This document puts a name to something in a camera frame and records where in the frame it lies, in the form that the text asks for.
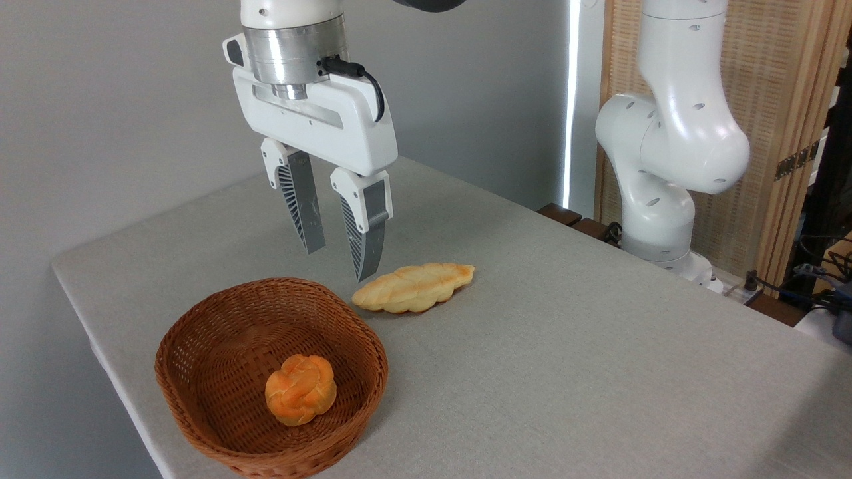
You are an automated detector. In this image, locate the brass screen hinge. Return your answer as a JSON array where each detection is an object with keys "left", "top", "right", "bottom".
[{"left": 775, "top": 141, "right": 821, "bottom": 182}]

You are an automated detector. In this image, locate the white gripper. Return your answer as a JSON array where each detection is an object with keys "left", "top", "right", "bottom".
[{"left": 223, "top": 33, "right": 399, "bottom": 283}]

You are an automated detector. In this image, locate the bamboo folding screen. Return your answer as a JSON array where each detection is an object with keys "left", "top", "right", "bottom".
[{"left": 594, "top": 0, "right": 852, "bottom": 293}]

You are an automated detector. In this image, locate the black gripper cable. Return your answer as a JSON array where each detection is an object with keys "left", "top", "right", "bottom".
[{"left": 319, "top": 56, "right": 386, "bottom": 124}]

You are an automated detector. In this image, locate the long braided bread loaf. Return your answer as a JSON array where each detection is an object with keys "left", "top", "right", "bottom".
[{"left": 351, "top": 262, "right": 476, "bottom": 314}]

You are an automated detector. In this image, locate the black vertical stand post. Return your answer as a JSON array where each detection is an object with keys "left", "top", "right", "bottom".
[{"left": 785, "top": 40, "right": 852, "bottom": 300}]

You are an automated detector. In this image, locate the black cable bundle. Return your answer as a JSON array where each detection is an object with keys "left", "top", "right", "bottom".
[{"left": 742, "top": 233, "right": 852, "bottom": 315}]

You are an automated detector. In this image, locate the round knotted bread roll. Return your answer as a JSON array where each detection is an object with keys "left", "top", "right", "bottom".
[{"left": 265, "top": 354, "right": 337, "bottom": 426}]

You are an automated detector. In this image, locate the white box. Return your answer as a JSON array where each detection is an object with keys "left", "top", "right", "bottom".
[{"left": 793, "top": 309, "right": 852, "bottom": 355}]

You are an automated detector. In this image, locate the dark grey device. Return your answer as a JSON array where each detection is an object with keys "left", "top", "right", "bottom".
[{"left": 830, "top": 282, "right": 852, "bottom": 345}]

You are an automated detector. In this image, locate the brown wicker basket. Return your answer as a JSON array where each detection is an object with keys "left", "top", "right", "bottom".
[{"left": 154, "top": 277, "right": 389, "bottom": 479}]

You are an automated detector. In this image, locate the grey fabric tablecloth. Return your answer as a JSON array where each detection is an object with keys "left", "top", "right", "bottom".
[{"left": 51, "top": 156, "right": 852, "bottom": 479}]

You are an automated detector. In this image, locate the silver cylindrical wrist flange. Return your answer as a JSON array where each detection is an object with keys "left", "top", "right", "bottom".
[{"left": 242, "top": 15, "right": 351, "bottom": 101}]

